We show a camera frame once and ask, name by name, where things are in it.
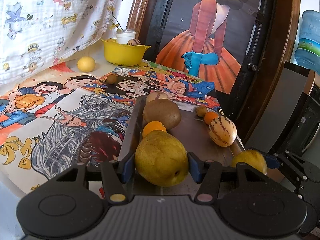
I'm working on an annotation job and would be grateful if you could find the small brown round fruit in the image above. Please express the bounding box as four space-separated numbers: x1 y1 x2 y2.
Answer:
196 105 208 118

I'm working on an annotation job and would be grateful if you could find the yellow lemon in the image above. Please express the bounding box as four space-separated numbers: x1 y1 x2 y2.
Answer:
76 56 96 73

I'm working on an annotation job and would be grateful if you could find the colourful anime poster mat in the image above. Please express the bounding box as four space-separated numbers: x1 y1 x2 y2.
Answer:
1 62 222 193

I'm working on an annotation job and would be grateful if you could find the brownish green pear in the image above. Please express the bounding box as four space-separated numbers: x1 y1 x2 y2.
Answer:
230 150 267 175

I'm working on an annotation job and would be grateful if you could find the small orange mandarin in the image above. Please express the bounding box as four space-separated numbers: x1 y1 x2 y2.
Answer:
142 121 167 137

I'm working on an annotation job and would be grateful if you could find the brown kiwi fruit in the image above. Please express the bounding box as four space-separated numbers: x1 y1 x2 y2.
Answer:
143 99 182 130

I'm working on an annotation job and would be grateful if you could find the green-yellow pear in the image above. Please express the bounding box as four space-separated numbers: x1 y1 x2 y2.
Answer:
135 131 189 187

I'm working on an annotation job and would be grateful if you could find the dark wooden door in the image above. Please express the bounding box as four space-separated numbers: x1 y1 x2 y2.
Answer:
128 0 300 141

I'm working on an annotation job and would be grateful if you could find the striped pepino melon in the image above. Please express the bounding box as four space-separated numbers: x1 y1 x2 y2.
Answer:
209 116 237 147

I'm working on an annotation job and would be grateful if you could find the blue water bottle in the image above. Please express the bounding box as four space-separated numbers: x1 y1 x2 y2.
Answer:
295 10 320 74

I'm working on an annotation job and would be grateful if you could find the white cartoon print cloth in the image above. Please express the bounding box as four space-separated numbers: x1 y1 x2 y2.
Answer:
1 0 116 85

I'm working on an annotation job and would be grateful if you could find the yellow fruit in bowl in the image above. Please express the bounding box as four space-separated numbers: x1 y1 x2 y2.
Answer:
106 38 117 43

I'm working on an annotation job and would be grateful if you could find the painted lady poster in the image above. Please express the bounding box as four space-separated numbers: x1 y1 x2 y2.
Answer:
156 0 260 94

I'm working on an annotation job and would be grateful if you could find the yellow plastic bowl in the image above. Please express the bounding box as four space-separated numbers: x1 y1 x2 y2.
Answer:
100 38 151 66

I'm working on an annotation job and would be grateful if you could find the dry flower twig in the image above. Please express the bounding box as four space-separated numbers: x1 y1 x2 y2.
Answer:
109 12 122 30

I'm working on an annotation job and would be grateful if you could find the white glass jar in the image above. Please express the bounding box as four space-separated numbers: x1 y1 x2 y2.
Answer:
116 29 136 44

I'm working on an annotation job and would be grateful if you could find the striped pale melon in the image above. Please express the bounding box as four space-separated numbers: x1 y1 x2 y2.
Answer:
146 90 170 104

